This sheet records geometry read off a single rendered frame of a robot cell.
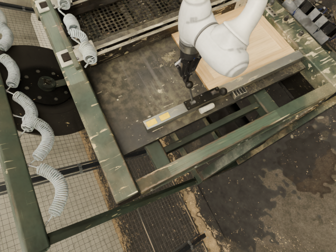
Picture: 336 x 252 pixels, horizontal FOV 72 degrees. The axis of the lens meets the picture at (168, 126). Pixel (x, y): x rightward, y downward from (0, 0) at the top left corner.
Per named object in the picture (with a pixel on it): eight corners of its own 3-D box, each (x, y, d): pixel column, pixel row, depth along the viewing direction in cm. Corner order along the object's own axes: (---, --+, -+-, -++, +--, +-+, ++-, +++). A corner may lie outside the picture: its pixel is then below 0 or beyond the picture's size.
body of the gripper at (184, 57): (194, 35, 91) (192, 52, 99) (175, 43, 89) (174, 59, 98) (204, 49, 88) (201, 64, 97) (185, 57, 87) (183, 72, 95)
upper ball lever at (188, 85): (198, 104, 114) (194, 81, 105) (191, 107, 113) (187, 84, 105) (194, 101, 117) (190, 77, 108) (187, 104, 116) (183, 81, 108)
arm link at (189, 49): (174, 31, 84) (174, 42, 90) (186, 48, 81) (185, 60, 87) (196, 22, 86) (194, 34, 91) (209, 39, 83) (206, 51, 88)
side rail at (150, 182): (324, 100, 128) (337, 90, 118) (142, 196, 108) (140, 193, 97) (316, 92, 130) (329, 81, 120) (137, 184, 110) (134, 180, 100)
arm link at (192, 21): (171, 31, 84) (192, 56, 80) (172, -8, 70) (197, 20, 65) (195, 20, 86) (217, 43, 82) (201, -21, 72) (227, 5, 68)
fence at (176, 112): (300, 61, 131) (304, 56, 127) (147, 132, 113) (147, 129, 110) (294, 54, 132) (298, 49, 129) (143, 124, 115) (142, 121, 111)
